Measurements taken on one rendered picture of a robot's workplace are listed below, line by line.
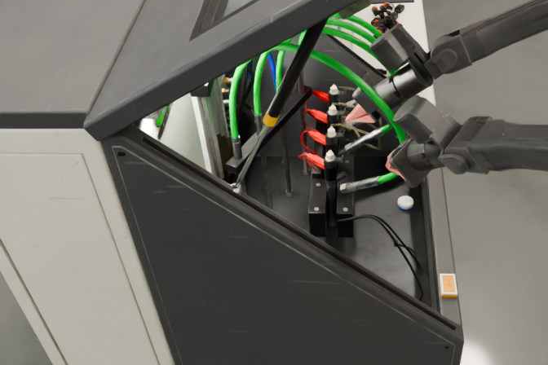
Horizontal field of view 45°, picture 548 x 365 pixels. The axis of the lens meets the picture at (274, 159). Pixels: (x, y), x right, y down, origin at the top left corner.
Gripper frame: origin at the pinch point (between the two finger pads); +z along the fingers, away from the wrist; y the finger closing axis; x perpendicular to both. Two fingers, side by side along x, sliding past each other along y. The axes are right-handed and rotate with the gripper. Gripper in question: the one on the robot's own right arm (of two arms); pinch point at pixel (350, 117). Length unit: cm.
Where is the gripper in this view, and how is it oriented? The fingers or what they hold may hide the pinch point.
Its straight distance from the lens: 136.5
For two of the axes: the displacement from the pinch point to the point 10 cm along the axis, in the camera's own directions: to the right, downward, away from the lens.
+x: -3.7, 6.4, -6.8
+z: -6.1, 3.8, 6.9
